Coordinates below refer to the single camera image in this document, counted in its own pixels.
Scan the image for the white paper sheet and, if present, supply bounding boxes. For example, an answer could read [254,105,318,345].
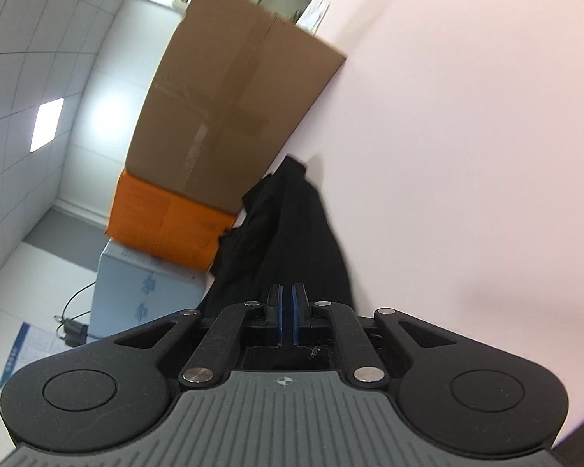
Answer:
[294,0,332,35]

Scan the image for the brown cardboard box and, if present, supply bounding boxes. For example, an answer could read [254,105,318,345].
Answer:
[127,0,347,217]

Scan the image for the black cable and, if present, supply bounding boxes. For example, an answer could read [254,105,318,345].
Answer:
[53,284,98,336]

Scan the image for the blue and white poster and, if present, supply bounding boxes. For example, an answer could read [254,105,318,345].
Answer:
[0,322,74,390]

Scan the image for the black garment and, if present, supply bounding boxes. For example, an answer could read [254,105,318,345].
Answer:
[202,156,356,370]

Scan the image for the white box with blue print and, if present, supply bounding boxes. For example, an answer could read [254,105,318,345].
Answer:
[88,238,217,344]

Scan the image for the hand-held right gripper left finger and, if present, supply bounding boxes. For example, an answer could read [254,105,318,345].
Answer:
[112,283,285,389]

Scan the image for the orange box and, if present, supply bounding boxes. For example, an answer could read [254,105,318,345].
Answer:
[106,169,237,270]

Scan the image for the black power adapter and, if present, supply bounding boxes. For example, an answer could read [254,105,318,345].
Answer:
[61,318,88,347]

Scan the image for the square ceiling light panel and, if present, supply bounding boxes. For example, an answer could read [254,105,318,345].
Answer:
[29,98,65,153]

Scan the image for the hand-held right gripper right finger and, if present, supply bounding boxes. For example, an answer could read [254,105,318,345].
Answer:
[291,282,464,388]

